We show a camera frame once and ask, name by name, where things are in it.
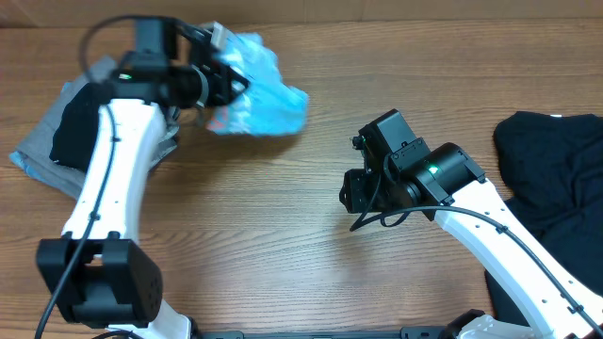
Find light blue printed t-shirt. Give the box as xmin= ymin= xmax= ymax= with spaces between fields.
xmin=205 ymin=33 xmax=309 ymax=137

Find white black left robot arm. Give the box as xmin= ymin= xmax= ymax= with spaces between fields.
xmin=36 ymin=15 xmax=249 ymax=338

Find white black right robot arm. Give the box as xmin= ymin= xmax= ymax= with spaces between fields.
xmin=339 ymin=109 xmax=602 ymax=338

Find black folded garment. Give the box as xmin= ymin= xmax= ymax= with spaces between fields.
xmin=49 ymin=83 xmax=102 ymax=173

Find black crumpled garment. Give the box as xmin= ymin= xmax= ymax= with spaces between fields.
xmin=484 ymin=110 xmax=603 ymax=326

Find grey folded garment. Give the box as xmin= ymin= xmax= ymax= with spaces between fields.
xmin=9 ymin=56 xmax=181 ymax=200

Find light blue folded garment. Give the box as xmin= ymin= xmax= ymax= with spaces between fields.
xmin=9 ymin=82 xmax=71 ymax=187

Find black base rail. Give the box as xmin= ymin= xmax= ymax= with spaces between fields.
xmin=197 ymin=326 xmax=445 ymax=339

